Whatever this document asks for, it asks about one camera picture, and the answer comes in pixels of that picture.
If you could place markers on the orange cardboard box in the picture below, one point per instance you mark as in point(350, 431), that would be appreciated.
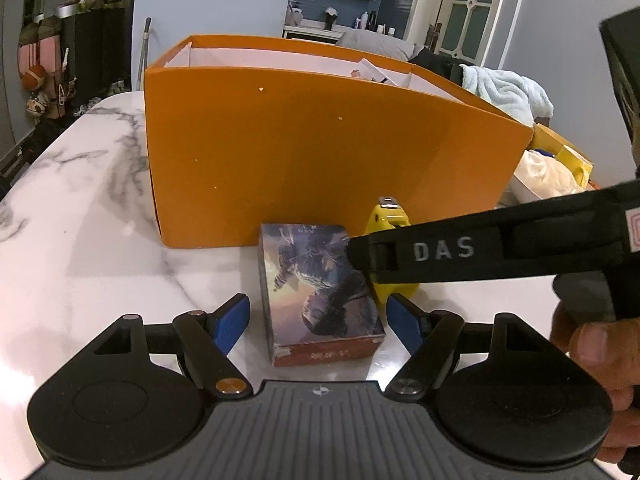
point(300, 160)

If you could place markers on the yellow tape measure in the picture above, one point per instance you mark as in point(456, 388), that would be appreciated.
point(382, 217)

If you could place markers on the white vanity counter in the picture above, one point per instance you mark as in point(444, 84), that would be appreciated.
point(310, 32)

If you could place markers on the basketball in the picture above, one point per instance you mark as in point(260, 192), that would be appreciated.
point(35, 77)

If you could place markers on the pink bag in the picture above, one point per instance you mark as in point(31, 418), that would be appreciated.
point(42, 52)

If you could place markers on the black cabinet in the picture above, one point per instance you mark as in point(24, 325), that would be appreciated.
point(100, 50)

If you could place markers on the grey cushion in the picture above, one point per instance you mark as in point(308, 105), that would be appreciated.
point(375, 42)

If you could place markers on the black jacket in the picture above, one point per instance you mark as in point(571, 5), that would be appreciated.
point(440, 65)

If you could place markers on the yellow mug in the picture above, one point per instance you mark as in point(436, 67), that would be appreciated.
point(575, 162)

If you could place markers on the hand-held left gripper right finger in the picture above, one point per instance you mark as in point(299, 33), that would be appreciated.
point(404, 319)

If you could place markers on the white bowl with plastic bag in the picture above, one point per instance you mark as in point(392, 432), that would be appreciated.
point(545, 175)

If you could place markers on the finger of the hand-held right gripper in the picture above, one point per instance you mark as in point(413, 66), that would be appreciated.
point(375, 257)

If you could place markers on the yellow box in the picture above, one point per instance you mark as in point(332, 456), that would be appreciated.
point(547, 137)

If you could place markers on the glass panel door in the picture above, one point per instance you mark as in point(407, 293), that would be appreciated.
point(472, 7)

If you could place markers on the light blue towel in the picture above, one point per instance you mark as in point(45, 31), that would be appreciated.
point(505, 92)

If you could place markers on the patterned ball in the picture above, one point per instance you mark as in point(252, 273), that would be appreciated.
point(37, 105)

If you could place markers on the black flower vase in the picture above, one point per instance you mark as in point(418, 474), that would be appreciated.
point(330, 19)

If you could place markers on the printed card box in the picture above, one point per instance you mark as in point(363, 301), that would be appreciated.
point(310, 290)

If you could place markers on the person's right hand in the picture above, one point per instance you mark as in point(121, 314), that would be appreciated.
point(620, 370)

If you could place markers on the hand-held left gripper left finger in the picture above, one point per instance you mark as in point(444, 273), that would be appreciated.
point(231, 324)

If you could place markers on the pair of sneakers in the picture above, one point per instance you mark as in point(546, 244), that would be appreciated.
point(87, 106)
point(117, 87)

